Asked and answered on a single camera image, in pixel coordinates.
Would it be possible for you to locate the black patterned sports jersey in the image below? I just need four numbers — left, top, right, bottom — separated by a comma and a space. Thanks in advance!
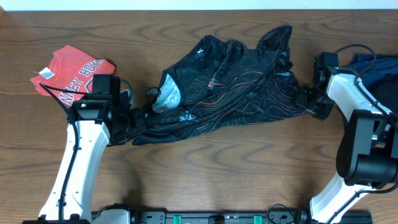
132, 26, 303, 146

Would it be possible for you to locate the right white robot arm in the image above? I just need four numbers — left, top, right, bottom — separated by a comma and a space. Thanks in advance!
295, 65, 397, 223

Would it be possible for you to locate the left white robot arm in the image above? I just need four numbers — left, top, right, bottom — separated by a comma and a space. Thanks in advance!
34, 90, 144, 223

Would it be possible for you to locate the dark blue clothes pile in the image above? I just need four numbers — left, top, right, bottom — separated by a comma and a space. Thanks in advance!
341, 54, 398, 116

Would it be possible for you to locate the red folded t-shirt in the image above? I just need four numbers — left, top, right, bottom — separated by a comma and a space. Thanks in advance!
30, 45, 116, 106

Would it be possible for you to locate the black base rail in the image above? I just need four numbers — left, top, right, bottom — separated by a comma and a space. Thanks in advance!
91, 203, 374, 224

